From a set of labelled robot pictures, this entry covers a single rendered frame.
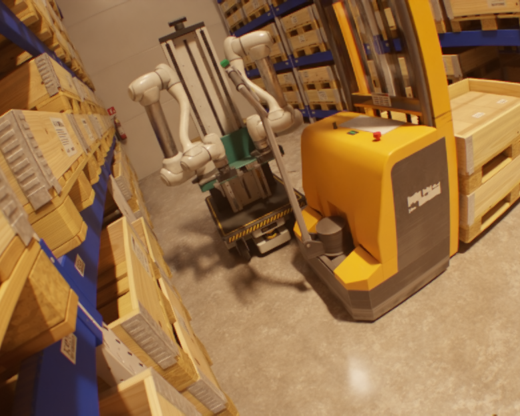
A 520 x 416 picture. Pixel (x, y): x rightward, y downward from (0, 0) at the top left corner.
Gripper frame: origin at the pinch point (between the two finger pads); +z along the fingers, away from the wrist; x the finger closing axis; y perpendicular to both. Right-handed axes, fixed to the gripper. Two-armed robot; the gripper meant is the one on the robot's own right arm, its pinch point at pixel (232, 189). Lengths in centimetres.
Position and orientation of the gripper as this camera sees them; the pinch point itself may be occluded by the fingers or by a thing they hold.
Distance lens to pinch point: 196.9
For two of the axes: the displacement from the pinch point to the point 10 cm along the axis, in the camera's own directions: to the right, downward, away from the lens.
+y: -3.0, -3.5, 8.9
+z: 3.4, 8.3, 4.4
